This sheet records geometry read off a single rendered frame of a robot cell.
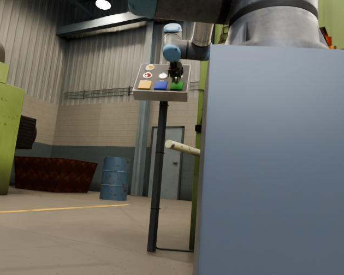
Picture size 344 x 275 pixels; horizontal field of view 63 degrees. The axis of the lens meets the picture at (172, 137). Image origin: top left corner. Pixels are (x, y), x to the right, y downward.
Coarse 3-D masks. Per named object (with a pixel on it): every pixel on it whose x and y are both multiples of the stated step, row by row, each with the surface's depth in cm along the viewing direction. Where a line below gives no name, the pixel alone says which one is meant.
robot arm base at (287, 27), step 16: (272, 0) 43; (288, 0) 43; (240, 16) 46; (256, 16) 44; (272, 16) 42; (288, 16) 42; (304, 16) 42; (240, 32) 45; (256, 32) 42; (272, 32) 40; (288, 32) 40; (304, 32) 40; (320, 32) 44; (320, 48) 40
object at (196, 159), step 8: (216, 24) 201; (216, 32) 200; (224, 32) 196; (216, 40) 198; (224, 40) 195; (200, 64) 202; (200, 72) 201; (200, 80) 199; (200, 88) 198; (200, 96) 197; (200, 104) 196; (200, 112) 194; (200, 120) 193; (200, 136) 191; (192, 192) 187; (192, 200) 186; (192, 208) 185; (192, 216) 184; (192, 224) 182; (192, 232) 181; (192, 240) 180; (192, 248) 179
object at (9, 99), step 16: (0, 48) 508; (0, 64) 495; (0, 80) 495; (0, 96) 496; (16, 96) 521; (0, 112) 495; (16, 112) 520; (0, 128) 494; (16, 128) 519; (32, 128) 574; (0, 144) 494; (16, 144) 545; (32, 144) 574; (0, 160) 493; (0, 176) 493; (0, 192) 492
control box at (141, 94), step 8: (144, 64) 189; (152, 64) 189; (160, 64) 188; (168, 64) 188; (144, 72) 184; (152, 72) 183; (160, 72) 183; (184, 72) 181; (136, 80) 179; (144, 80) 178; (152, 80) 178; (160, 80) 177; (168, 80) 177; (184, 80) 176; (136, 88) 174; (152, 88) 173; (168, 88) 172; (184, 88) 171; (136, 96) 176; (144, 96) 175; (152, 96) 174; (160, 96) 173; (168, 96) 173; (176, 96) 172; (184, 96) 171
